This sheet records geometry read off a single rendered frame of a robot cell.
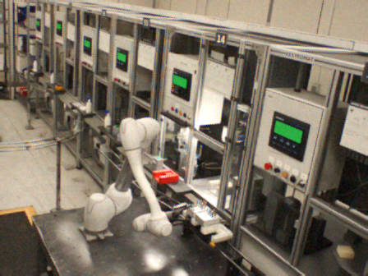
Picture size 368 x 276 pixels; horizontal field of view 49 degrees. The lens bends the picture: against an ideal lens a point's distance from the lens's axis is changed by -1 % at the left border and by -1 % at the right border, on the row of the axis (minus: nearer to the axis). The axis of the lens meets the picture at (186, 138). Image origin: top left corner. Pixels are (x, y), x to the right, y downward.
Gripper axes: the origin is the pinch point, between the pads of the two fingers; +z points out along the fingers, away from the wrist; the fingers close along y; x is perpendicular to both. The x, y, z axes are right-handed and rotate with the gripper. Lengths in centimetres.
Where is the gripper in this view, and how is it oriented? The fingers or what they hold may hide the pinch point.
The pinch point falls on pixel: (191, 211)
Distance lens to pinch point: 274.7
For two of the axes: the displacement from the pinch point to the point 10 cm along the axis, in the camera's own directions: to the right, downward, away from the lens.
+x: -5.3, -3.2, 7.9
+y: 0.8, -9.4, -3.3
